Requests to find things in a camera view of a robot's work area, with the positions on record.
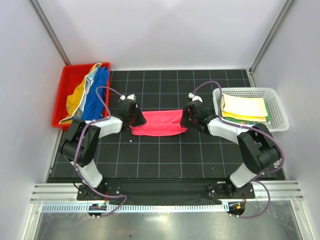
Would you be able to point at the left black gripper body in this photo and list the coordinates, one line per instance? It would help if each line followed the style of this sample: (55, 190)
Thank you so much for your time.
(136, 118)

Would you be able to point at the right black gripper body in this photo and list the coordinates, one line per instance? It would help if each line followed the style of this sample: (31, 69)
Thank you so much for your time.
(187, 120)

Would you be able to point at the pink towel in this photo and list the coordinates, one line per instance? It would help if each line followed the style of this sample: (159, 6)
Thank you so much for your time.
(162, 123)

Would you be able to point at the yellow towel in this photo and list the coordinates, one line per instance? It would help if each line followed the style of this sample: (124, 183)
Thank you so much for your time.
(243, 106)

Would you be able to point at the green towel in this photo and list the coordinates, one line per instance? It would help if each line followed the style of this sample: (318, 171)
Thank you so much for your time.
(267, 115)

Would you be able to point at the rabbit print towel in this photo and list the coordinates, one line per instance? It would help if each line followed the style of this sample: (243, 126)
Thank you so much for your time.
(252, 123)

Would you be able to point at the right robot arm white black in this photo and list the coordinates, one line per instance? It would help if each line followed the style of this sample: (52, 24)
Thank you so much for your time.
(257, 146)

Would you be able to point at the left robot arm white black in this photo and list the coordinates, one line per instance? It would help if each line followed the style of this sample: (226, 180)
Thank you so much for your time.
(81, 140)

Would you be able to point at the blue towel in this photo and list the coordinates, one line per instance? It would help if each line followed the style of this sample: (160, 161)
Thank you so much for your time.
(93, 108)

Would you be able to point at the black grid mat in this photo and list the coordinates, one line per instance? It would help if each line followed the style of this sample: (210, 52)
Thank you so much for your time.
(192, 154)

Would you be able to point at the orange mustard towel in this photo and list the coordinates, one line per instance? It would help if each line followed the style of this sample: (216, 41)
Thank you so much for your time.
(75, 103)

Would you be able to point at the red plastic bin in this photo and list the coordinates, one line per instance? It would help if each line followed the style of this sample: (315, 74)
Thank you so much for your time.
(71, 77)

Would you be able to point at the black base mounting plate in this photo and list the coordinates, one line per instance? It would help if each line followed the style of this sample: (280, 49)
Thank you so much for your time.
(167, 191)

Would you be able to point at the white perforated plastic basket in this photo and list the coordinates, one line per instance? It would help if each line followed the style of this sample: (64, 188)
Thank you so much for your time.
(278, 118)

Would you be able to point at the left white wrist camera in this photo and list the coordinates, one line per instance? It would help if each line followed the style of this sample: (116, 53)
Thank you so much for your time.
(129, 97)

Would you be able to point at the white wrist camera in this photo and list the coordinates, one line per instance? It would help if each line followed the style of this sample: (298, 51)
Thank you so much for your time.
(194, 98)
(129, 97)

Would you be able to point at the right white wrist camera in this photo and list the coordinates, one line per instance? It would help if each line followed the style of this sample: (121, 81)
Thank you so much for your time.
(194, 98)

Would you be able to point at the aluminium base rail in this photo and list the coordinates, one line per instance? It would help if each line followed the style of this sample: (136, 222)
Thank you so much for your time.
(279, 190)

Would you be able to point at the slotted white cable duct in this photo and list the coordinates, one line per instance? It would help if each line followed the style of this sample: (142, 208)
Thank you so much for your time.
(99, 208)

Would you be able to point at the left aluminium frame post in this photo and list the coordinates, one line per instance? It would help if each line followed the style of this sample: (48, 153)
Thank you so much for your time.
(50, 31)

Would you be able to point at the aluminium frame post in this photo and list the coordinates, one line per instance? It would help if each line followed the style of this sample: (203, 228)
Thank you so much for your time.
(50, 31)
(279, 21)

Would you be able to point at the right aluminium frame post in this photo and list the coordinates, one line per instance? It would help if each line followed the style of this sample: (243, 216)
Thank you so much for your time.
(279, 21)

